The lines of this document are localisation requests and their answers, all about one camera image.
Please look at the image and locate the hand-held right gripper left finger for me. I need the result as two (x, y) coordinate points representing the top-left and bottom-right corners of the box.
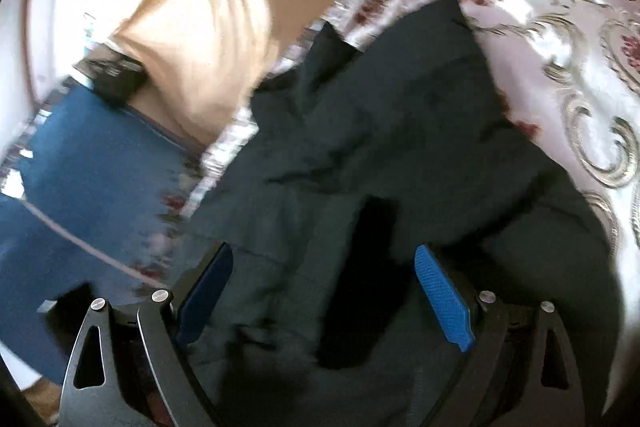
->
(59, 243), (234, 427)

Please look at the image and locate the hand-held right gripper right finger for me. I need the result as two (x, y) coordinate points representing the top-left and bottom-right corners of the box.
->
(414, 244), (588, 427)

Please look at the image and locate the dark large garment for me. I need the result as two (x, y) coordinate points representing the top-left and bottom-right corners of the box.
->
(170, 0), (623, 427)

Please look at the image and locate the blue floral cloth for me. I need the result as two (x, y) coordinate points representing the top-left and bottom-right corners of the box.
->
(0, 84), (201, 383)

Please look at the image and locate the black object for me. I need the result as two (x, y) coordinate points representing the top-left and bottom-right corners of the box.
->
(75, 52), (148, 108)

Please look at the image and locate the beige cloth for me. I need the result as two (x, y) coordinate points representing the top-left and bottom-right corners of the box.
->
(107, 0), (346, 148)

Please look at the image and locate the floral satin bedspread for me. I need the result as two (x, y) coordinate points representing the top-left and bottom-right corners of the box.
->
(145, 0), (640, 308)

